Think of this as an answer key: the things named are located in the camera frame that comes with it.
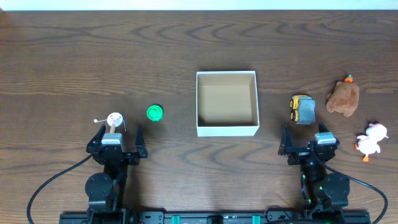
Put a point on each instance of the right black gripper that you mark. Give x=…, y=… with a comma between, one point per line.
x=287, y=148

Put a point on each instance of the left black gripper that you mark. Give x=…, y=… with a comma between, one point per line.
x=116, y=155

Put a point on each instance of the yellow grey toy truck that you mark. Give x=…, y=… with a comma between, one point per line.
x=303, y=109

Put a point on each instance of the brown plush toy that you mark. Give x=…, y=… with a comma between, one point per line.
x=345, y=97

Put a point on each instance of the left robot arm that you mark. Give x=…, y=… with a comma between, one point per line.
x=105, y=189

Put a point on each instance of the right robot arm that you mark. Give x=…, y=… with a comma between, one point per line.
x=325, y=192

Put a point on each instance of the wooden rattle drum toy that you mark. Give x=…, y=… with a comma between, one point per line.
x=114, y=120

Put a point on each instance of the green round toy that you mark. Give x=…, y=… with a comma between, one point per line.
x=155, y=113

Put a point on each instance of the white pink duck toy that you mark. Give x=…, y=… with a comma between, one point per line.
x=368, y=144

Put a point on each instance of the white cardboard box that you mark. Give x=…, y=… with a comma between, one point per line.
x=227, y=104

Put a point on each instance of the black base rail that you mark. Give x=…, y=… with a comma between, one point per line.
x=269, y=216

